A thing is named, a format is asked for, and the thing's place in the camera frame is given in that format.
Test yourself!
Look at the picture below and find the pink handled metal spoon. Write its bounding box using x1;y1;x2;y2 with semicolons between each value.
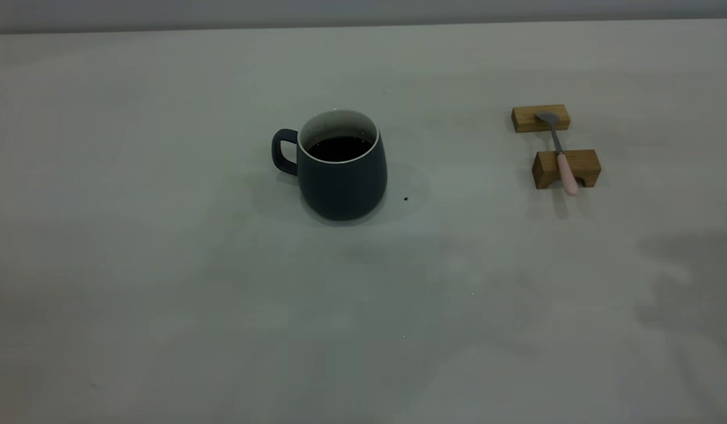
535;111;579;197

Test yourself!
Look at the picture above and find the flat wooden block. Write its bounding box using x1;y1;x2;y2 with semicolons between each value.
511;104;571;133

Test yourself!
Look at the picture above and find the dark grey coffee mug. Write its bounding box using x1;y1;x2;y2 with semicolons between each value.
272;109;388;222

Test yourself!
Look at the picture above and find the arched wooden block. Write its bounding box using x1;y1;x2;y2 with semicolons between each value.
531;149;602;190

